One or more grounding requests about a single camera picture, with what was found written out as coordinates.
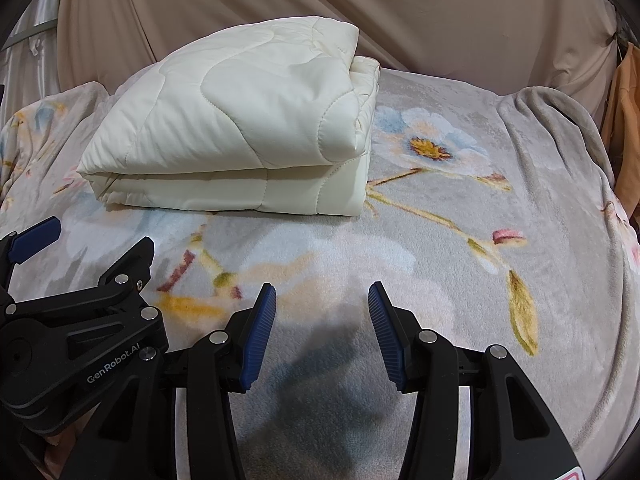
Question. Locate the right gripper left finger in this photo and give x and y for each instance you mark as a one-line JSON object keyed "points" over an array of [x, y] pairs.
{"points": [[132, 433]]}

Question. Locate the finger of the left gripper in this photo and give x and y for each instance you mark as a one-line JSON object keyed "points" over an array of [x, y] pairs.
{"points": [[34, 240]]}

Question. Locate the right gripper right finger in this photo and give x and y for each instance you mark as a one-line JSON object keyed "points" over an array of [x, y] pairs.
{"points": [[513, 433]]}

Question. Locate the cream quilted jacket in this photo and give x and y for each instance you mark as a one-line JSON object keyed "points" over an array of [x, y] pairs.
{"points": [[273, 116]]}

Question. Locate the person's left hand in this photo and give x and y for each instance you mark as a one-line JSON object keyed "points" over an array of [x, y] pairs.
{"points": [[61, 445]]}

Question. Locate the white sheer curtain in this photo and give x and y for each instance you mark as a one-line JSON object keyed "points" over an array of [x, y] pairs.
{"points": [[29, 67]]}

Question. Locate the grey floral blanket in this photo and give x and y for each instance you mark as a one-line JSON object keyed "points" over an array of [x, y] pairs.
{"points": [[492, 218]]}

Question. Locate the orange hanging garment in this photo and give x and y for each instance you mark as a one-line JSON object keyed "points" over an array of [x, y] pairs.
{"points": [[620, 131]]}

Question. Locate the beige curtain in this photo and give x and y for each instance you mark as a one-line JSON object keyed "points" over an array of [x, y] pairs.
{"points": [[498, 45]]}

